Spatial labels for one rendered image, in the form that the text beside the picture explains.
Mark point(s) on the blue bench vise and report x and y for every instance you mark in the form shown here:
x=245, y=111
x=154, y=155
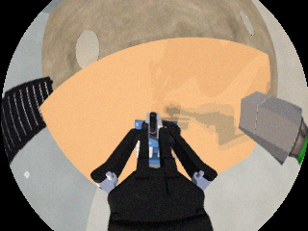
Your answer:
x=153, y=145

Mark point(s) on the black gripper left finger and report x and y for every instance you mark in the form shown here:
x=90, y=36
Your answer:
x=105, y=176

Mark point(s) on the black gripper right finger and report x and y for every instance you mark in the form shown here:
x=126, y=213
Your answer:
x=201, y=174

